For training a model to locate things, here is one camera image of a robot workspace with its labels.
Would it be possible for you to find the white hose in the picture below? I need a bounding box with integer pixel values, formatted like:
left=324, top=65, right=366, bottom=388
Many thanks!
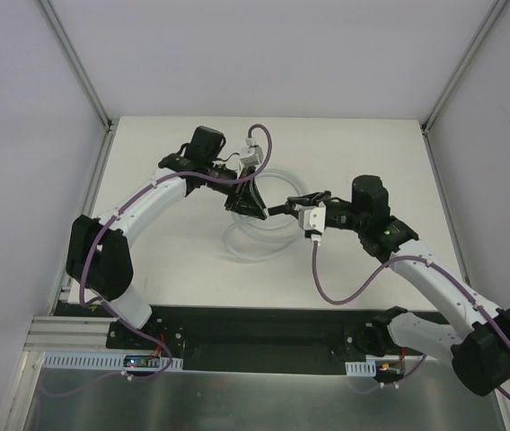
left=222, top=166, right=310, bottom=264

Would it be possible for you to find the black T-shaped hose fitting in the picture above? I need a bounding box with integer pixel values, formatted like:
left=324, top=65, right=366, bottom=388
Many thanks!
left=268, top=205, right=288, bottom=216

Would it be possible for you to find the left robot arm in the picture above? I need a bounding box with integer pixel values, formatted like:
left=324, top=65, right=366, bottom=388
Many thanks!
left=66, top=126, right=272, bottom=349

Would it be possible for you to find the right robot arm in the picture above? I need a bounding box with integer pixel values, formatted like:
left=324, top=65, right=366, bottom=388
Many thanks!
left=225, top=175, right=510, bottom=396

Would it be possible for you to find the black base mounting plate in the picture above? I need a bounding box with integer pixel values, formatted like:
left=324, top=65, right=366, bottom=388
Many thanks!
left=52, top=303, right=483, bottom=374

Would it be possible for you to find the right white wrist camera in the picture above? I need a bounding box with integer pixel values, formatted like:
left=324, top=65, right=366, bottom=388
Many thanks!
left=297, top=204, right=326, bottom=238

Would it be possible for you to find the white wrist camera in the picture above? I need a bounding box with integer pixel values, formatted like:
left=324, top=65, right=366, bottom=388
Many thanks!
left=239, top=145, right=265, bottom=169
left=297, top=204, right=326, bottom=238

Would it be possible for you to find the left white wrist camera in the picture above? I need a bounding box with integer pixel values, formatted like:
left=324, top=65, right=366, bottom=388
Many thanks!
left=239, top=145, right=265, bottom=169

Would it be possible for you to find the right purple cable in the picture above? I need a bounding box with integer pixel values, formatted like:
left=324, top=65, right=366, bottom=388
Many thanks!
left=310, top=233, right=510, bottom=421

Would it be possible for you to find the purple cable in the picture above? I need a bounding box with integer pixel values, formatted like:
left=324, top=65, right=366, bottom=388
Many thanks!
left=310, top=233, right=510, bottom=421
left=39, top=123, right=275, bottom=397

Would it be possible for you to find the right white cable duct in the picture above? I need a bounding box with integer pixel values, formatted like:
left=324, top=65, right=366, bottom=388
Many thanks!
left=345, top=359, right=377, bottom=378

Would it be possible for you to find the white cable duct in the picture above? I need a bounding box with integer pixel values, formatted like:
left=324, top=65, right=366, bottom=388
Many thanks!
left=345, top=359, right=377, bottom=378
left=43, top=352, right=183, bottom=373

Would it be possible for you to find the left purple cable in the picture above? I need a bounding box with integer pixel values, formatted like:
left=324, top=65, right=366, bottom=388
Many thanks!
left=39, top=123, right=275, bottom=397

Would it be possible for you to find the left white cable duct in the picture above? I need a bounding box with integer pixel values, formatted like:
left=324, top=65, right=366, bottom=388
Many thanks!
left=43, top=352, right=183, bottom=373

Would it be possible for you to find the left aluminium frame post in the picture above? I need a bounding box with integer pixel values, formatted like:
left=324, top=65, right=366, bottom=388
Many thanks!
left=34, top=0, right=113, bottom=131

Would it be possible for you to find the aluminium frame post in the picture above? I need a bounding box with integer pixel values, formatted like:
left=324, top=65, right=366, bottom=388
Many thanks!
left=34, top=0, right=113, bottom=131
left=420, top=0, right=510, bottom=136

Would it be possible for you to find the right aluminium frame post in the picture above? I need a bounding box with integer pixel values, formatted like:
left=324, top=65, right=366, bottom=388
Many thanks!
left=420, top=0, right=510, bottom=136

